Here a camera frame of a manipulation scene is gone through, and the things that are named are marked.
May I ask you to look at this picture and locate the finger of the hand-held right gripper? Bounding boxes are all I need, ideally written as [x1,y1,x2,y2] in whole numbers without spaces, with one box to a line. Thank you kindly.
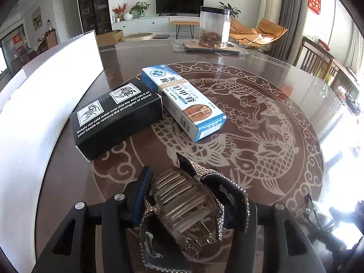
[327,206,364,234]

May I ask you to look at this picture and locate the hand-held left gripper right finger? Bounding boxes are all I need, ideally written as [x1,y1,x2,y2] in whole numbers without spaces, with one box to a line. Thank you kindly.
[227,195,327,273]

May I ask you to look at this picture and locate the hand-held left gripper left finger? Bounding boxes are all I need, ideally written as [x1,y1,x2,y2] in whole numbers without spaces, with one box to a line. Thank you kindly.
[31,166,154,273]

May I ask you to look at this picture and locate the rhinestone bow hair clip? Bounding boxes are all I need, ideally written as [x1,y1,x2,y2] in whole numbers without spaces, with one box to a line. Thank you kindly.
[139,152,251,270]

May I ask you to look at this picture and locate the black printed carton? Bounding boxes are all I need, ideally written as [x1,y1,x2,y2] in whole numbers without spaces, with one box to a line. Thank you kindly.
[70,78,163,161]

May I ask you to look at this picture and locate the blue white medicine carton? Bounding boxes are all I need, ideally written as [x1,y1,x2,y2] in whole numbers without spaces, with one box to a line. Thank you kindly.
[141,63,227,143]

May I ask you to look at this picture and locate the white cardboard box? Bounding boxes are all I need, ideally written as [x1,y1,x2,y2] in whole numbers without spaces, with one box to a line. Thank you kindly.
[0,30,104,265]

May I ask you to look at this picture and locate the thin clear eyeglasses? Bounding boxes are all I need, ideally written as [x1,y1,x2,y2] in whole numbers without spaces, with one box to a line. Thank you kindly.
[311,78,343,104]

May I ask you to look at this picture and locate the round beige floor cushion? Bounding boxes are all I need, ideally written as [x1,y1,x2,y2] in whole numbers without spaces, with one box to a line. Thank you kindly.
[124,32,154,42]

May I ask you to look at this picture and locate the brown cardboard box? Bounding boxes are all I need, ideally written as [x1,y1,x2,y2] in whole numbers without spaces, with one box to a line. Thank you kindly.
[96,29,124,44]

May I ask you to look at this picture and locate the white television cabinet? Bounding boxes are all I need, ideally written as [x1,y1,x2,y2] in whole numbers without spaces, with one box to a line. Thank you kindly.
[111,15,201,36]

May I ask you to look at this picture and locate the wooden slatted chair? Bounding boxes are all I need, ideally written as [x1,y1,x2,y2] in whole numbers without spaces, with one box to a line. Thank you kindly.
[296,36,350,86]

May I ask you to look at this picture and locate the wooden bench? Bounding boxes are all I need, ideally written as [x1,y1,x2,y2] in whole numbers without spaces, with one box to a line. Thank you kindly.
[170,20,201,39]

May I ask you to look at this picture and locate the brown dining chair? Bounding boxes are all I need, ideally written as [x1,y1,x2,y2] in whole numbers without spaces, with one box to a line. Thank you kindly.
[45,30,59,49]

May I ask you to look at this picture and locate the clear plastic jar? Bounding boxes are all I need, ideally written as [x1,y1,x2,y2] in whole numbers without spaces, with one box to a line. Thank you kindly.
[199,6,231,49]

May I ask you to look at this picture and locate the green plant in glass vase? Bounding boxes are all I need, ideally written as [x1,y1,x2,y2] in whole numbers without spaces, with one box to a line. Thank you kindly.
[130,1,151,18]

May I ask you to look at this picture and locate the black television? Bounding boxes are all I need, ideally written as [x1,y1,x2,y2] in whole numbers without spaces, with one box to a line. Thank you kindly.
[155,0,205,16]

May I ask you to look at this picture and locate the white door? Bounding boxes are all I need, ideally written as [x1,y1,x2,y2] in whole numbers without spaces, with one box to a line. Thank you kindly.
[62,0,78,39]

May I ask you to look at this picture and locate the orange lounge chair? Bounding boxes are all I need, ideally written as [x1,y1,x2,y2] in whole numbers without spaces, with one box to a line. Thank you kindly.
[229,18,288,49]

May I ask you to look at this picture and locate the dark glass display cabinet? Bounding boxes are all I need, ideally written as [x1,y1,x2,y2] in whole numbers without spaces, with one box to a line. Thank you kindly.
[76,0,111,35]

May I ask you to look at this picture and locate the large leafy potted plant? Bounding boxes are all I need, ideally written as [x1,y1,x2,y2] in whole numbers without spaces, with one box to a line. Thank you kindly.
[217,1,242,19]

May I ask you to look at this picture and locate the grey curtain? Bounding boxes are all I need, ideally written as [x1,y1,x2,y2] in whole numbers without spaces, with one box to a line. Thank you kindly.
[269,0,310,64]

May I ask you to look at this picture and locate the covered standing air conditioner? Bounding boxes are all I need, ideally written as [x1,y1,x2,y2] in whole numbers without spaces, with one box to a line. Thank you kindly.
[257,0,283,29]

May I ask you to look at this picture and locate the framed wall painting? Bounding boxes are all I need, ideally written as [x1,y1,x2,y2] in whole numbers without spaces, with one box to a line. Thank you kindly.
[31,7,43,32]

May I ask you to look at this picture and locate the red wall decoration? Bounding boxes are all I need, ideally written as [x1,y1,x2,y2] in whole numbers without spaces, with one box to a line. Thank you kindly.
[308,0,322,15]

